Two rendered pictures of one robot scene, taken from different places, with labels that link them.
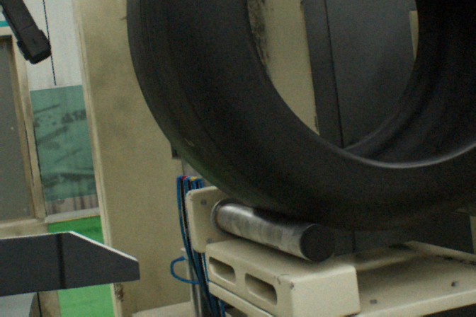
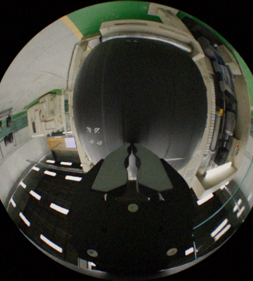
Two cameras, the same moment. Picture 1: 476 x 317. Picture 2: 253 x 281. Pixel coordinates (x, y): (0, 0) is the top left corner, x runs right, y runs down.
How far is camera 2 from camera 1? 109 cm
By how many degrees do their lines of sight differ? 76
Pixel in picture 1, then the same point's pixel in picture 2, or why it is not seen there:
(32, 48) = not seen: outside the picture
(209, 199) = (195, 52)
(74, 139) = (252, 128)
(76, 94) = (251, 134)
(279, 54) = not seen: hidden behind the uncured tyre
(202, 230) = (194, 44)
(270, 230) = (130, 34)
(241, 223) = (164, 38)
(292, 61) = not seen: hidden behind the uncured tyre
